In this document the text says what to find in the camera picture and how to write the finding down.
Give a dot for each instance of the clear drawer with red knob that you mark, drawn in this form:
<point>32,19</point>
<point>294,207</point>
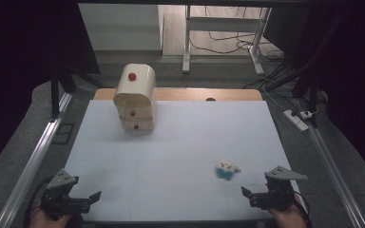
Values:
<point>142,126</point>

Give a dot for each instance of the cream drawer cabinet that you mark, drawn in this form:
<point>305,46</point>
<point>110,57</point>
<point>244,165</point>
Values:
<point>139,85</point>

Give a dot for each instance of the black curtain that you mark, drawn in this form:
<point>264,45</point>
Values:
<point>19,63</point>
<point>355,79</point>

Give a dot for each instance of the white power strip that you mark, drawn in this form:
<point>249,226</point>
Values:
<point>295,120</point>

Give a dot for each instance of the white table mat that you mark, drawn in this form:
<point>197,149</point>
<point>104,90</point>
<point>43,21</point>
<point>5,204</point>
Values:
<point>183,152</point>

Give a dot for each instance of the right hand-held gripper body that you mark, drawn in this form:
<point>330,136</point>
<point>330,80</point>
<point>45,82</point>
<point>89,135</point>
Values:
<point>278,198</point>

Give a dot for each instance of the white desk frame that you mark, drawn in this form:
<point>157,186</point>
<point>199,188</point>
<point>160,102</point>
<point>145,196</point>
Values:
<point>221,23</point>

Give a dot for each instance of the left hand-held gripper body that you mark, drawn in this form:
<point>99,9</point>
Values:
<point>60,198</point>

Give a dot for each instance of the black metal stand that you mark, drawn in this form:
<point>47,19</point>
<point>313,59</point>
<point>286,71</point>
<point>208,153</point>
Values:
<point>55,95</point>
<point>312,95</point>

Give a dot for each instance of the white and blue plush toy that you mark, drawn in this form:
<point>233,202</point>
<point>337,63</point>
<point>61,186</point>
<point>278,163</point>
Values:
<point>226,169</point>

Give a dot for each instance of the person's right hand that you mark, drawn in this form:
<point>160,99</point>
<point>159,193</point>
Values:
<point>290,218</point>

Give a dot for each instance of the white plug adapter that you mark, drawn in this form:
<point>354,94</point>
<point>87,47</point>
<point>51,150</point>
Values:
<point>306,114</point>

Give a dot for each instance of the white cabinet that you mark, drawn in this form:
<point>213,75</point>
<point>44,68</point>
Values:
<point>120,28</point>

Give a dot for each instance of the person's left hand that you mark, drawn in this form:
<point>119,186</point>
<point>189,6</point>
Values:
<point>44,221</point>

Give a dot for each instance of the wooden table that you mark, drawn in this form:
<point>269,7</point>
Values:
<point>183,94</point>

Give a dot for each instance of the aluminium rail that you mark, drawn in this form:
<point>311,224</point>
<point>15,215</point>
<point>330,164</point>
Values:
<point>332,171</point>
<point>31,167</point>

